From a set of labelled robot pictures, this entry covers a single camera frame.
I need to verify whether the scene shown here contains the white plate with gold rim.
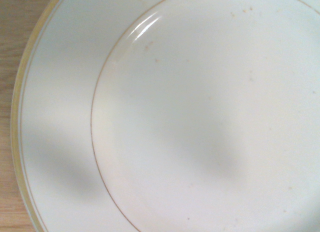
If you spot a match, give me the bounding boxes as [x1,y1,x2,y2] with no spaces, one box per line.
[10,0,320,232]

